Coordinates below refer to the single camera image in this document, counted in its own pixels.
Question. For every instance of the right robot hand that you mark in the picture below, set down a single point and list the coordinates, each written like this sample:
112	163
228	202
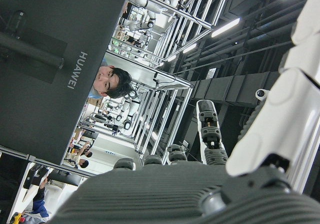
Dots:
175	196

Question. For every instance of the person in black shirt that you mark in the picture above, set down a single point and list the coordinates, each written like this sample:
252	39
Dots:
112	81

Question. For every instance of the aluminium profile beam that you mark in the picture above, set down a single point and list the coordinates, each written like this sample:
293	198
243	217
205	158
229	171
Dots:
45	162

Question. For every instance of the ceiling light bar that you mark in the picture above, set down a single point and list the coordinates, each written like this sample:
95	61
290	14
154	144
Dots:
189	48
225	27

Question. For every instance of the black Huawei monitor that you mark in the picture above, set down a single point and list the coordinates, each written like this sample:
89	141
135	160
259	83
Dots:
50	104

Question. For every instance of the white humanoid robot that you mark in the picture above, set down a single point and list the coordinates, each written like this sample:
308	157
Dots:
150	8

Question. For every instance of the aluminium frame cage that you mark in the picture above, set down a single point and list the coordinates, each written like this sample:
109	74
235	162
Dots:
178	121
190	17

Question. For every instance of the white dome camera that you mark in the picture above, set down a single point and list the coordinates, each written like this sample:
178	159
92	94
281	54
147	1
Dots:
261	93

